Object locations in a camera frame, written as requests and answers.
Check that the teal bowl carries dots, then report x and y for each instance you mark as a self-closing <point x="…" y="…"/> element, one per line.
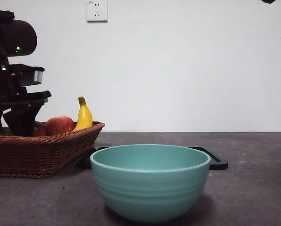
<point x="150" y="188"/>

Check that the dark red plum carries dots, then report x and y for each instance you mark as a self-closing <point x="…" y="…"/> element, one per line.
<point x="40" y="130"/>

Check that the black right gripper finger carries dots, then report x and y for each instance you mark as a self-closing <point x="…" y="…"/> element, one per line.
<point x="268" y="1"/>

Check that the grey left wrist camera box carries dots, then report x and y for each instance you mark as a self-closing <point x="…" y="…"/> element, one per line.
<point x="38" y="76"/>

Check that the white wall socket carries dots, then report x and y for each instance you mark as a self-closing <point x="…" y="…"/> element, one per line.
<point x="97" y="14"/>

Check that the red and yellow apple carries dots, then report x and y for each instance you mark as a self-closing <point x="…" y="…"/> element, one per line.
<point x="60" y="126"/>

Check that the yellow banana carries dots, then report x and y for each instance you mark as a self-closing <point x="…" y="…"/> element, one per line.
<point x="85" y="115"/>

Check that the brown wicker basket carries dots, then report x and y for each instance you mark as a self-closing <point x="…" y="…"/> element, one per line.
<point x="36" y="155"/>

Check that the black tray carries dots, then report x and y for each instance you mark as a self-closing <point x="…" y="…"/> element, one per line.
<point x="219" y="162"/>

